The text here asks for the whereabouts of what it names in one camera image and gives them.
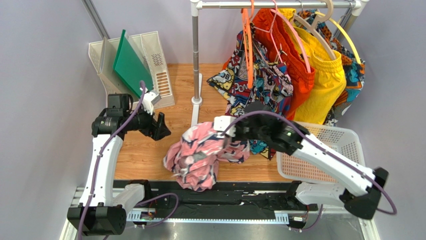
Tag yellow plastic hanger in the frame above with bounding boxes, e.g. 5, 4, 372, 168
318, 17, 362, 65

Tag orange plastic hanger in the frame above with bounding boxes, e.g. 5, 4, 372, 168
241, 0, 255, 89

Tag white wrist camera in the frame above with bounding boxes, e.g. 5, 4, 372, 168
213, 115, 237, 137
141, 91, 162, 115

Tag metal clothes rack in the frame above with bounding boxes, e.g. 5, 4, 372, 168
188, 0, 370, 133

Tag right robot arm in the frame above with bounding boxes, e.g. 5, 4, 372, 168
224, 102, 397, 220

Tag blue orange patterned shorts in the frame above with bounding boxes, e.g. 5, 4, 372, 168
293, 9, 365, 126

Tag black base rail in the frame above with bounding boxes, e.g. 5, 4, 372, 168
111, 179, 319, 221

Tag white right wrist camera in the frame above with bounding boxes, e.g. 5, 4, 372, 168
213, 115, 237, 137

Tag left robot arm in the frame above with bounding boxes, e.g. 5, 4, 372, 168
67, 91, 171, 239

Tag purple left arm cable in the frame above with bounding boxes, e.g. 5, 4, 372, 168
74, 79, 181, 240

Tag white plastic file rack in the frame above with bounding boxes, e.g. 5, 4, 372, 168
88, 31, 175, 110

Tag white plastic laundry basket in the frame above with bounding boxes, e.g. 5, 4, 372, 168
275, 122, 365, 184

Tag grey plastic board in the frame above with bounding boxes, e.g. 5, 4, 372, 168
97, 37, 135, 98

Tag beige wooden hanger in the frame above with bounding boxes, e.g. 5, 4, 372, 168
292, 0, 338, 61

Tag pink plastic hanger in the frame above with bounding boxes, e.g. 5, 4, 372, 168
252, 8, 315, 78

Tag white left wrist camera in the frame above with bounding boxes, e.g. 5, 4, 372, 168
141, 91, 162, 115

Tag pink shark print shorts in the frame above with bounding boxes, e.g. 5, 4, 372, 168
163, 122, 250, 192

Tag green plastic board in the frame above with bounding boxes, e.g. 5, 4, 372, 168
113, 29, 154, 98

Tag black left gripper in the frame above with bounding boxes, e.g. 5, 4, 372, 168
123, 101, 171, 141

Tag yellow shorts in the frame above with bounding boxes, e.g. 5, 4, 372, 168
293, 23, 346, 125

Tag comic print shorts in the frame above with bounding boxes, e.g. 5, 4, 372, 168
206, 23, 294, 160

